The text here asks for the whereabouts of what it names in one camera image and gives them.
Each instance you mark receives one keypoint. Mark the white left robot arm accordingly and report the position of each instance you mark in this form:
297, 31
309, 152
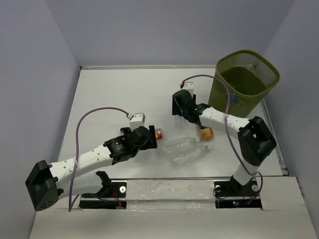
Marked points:
46, 182

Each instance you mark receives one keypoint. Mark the clear bottle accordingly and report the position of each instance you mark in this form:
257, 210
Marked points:
172, 146
189, 156

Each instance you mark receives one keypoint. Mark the clear bottle upper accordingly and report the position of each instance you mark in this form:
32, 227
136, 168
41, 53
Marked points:
172, 146

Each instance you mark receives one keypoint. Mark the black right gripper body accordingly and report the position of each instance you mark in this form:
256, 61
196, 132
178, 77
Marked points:
184, 112

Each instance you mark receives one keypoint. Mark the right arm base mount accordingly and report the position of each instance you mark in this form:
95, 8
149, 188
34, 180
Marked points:
227, 198

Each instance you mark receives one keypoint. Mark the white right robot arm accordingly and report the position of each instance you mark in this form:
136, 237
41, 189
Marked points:
255, 139

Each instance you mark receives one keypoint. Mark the blue label bottle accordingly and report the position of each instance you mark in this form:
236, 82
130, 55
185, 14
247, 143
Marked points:
234, 99
180, 123

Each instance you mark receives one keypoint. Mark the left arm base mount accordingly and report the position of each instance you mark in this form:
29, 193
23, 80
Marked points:
112, 195

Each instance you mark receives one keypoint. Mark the green mesh waste bin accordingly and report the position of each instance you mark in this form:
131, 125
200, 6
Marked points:
246, 73

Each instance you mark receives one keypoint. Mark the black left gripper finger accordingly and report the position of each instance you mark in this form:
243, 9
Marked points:
153, 139
125, 130

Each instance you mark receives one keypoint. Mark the orange juice bottle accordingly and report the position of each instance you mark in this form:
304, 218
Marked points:
206, 134

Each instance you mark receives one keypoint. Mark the red cap red label bottle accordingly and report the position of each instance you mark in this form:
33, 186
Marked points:
159, 133

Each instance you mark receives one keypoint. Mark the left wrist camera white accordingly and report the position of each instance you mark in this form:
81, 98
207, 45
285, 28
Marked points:
137, 120

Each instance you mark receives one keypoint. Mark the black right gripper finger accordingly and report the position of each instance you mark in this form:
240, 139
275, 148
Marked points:
176, 99
192, 101

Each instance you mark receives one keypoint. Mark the clear bottle lower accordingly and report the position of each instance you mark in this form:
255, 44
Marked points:
189, 156

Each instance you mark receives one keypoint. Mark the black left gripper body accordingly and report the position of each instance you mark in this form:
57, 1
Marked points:
146, 146

